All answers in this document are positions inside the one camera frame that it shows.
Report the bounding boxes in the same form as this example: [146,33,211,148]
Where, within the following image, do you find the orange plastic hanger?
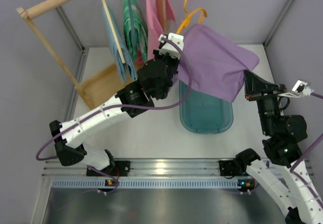
[176,0,208,34]

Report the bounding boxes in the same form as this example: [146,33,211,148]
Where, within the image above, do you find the purple trousers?
[183,24,259,102]

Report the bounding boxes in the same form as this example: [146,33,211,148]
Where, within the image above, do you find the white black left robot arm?
[49,47,181,170]

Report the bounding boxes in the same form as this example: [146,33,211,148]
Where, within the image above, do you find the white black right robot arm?
[234,70,322,223]

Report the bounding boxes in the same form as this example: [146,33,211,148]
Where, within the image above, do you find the pink trousers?
[146,0,164,61]

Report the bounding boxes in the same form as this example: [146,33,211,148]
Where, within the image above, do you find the light blue trousers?
[101,6,138,83]

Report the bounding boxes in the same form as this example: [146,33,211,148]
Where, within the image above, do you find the green patterned trousers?
[123,0,148,62]

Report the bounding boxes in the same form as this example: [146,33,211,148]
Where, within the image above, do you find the light wooden hanger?
[101,0,125,64]

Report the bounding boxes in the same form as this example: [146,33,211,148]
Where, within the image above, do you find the teal plastic bin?
[180,89,234,134]

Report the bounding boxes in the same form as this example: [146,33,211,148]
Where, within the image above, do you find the wooden clothes rack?
[16,0,169,108]

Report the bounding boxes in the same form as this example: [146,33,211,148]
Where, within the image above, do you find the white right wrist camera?
[278,80,314,98]

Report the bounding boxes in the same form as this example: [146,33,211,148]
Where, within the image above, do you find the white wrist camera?
[158,33,184,59]
[278,80,314,98]

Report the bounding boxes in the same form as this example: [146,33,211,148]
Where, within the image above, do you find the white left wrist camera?
[158,33,184,59]

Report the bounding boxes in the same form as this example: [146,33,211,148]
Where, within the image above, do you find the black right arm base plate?
[219,159,251,179]

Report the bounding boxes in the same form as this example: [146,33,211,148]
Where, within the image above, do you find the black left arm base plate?
[86,160,131,177]

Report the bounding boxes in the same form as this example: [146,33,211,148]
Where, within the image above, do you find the aluminium mounting rail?
[41,158,231,178]

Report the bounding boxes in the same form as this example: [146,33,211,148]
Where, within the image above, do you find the white slotted cable duct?
[51,179,246,189]

